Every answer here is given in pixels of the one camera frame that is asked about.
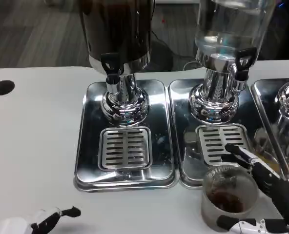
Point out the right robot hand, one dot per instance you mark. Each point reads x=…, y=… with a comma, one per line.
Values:
x=269, y=178

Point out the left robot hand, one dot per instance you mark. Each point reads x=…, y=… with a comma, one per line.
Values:
x=12, y=224

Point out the clear ribbed glass cup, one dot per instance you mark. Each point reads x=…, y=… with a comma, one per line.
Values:
x=227, y=190

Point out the slotted steel drip grid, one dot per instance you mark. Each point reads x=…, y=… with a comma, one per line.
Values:
x=212, y=143
x=125, y=148

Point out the steel drip tray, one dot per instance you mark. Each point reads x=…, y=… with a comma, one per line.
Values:
x=159, y=114
x=181, y=114
x=262, y=97

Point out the black dispenser tap lever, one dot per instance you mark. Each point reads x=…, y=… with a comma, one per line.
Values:
x=244, y=61
x=109, y=62

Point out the black round counter grommet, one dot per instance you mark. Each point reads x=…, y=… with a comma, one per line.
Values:
x=3, y=87

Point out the clear tank drink dispenser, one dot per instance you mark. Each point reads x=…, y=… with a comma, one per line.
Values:
x=227, y=26

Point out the dark liquid drink dispenser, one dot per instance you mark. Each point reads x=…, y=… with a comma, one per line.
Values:
x=115, y=29

